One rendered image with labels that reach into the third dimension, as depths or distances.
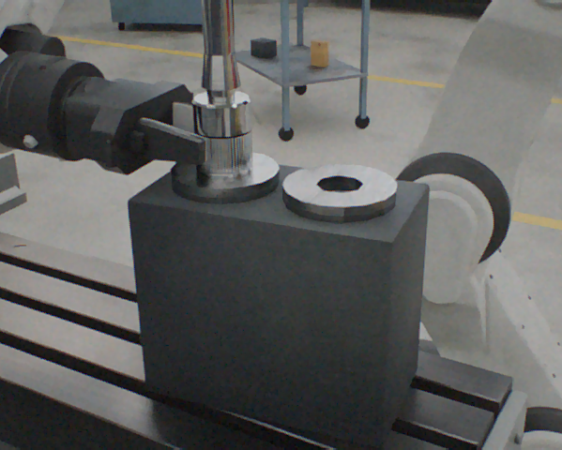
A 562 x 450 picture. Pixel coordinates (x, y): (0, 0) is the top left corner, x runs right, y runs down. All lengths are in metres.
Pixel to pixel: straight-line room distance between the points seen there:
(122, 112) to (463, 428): 0.38
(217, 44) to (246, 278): 0.18
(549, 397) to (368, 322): 0.49
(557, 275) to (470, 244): 2.13
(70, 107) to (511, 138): 0.48
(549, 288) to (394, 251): 2.38
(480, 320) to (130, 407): 0.45
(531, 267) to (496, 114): 2.17
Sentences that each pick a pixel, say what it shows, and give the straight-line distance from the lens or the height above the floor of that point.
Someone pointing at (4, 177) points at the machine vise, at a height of 0.98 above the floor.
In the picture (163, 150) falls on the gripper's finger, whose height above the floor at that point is 1.16.
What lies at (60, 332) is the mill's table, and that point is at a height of 0.94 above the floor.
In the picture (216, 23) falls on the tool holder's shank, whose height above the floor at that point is 1.26.
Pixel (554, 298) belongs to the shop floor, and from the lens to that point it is 2.89.
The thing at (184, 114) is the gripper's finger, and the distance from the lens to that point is 0.71.
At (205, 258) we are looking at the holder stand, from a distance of 0.64.
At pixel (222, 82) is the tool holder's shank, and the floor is 1.22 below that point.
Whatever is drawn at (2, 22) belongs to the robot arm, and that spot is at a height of 1.24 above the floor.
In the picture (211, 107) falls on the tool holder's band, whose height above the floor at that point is 1.20.
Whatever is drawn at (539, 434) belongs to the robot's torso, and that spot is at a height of 0.73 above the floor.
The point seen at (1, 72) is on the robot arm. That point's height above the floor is 1.21.
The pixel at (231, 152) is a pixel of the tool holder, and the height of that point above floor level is 1.16.
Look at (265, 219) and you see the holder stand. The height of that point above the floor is 1.13.
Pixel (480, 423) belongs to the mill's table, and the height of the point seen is 0.94.
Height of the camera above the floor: 1.38
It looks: 25 degrees down
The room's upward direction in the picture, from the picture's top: 1 degrees counter-clockwise
